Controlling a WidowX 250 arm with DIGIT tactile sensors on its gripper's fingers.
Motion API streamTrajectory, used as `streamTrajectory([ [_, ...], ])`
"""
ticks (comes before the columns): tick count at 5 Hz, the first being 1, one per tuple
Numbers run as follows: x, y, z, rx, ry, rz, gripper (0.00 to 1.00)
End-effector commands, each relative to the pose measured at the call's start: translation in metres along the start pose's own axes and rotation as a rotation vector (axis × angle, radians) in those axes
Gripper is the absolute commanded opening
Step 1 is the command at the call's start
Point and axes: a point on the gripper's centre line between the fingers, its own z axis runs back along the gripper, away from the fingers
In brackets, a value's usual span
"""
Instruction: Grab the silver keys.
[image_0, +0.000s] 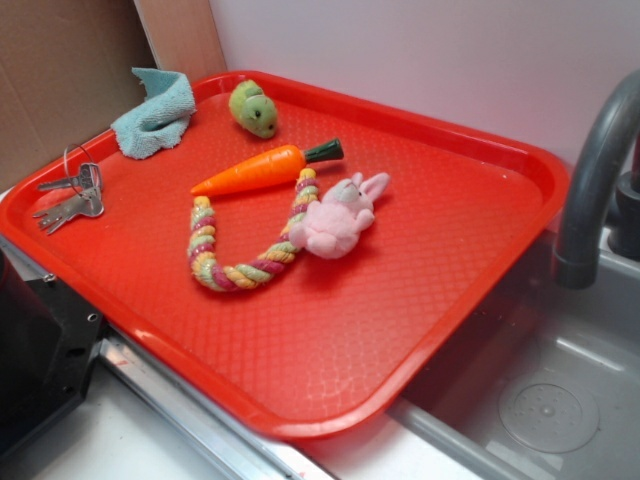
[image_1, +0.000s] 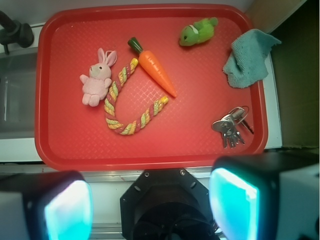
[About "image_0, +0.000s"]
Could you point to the brown cardboard panel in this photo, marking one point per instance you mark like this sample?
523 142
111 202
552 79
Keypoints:
65 76

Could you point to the dark faucet handle knob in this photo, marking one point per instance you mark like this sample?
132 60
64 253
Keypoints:
623 215

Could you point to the red plastic tray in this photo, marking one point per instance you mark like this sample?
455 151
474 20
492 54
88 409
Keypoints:
326 344

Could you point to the orange toy carrot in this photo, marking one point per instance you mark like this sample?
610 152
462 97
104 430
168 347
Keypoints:
270 168

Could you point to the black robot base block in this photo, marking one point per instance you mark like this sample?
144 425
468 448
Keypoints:
50 338

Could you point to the green plush toy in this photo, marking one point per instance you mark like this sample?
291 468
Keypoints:
253 110

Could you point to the grey toy sink basin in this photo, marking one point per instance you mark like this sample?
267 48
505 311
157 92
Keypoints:
539 381

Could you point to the pink plush bunny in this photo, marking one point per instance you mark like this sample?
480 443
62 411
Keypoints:
332 226

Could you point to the grey toy faucet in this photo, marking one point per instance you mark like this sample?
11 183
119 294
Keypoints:
606 155

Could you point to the multicolour braided rope toy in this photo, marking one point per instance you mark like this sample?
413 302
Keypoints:
201 250

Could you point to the light blue cloth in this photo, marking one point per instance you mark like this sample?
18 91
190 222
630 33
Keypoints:
161 120

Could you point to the silver keys on ring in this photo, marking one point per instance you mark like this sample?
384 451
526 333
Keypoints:
86 199

